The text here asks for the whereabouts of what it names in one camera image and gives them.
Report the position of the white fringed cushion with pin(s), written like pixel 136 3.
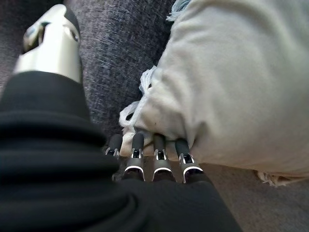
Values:
pixel 229 84

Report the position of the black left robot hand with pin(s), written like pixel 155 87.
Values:
pixel 60 181

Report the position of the grey fabric armchair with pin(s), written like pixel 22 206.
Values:
pixel 116 60

